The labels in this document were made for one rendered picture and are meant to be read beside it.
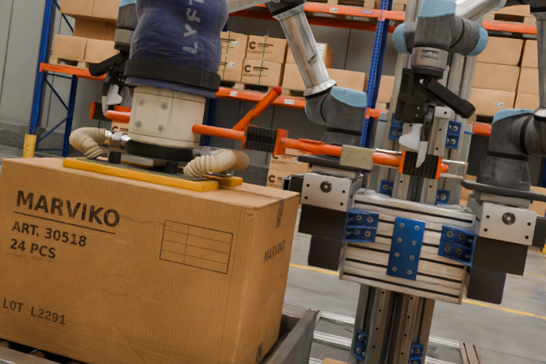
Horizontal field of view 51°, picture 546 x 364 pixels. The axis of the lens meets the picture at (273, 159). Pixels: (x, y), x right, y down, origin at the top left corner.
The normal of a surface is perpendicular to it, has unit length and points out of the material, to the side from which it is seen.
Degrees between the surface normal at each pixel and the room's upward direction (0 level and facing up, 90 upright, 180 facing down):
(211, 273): 90
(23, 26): 90
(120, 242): 90
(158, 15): 73
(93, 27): 87
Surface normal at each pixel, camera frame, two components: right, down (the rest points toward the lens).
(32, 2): -0.24, 0.01
